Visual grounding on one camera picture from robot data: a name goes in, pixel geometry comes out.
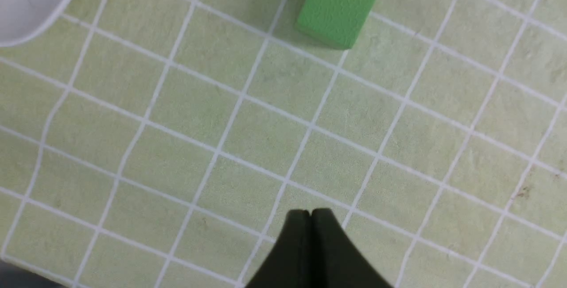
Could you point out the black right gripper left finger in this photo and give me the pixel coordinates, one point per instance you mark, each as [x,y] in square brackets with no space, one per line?
[288,263]

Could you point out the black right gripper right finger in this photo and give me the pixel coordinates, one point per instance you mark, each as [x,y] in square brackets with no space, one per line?
[336,261]

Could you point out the green checkered tablecloth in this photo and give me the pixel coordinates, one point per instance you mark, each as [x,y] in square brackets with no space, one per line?
[160,143]

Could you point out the green cube block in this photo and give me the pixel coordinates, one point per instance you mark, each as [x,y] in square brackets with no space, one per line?
[335,23]

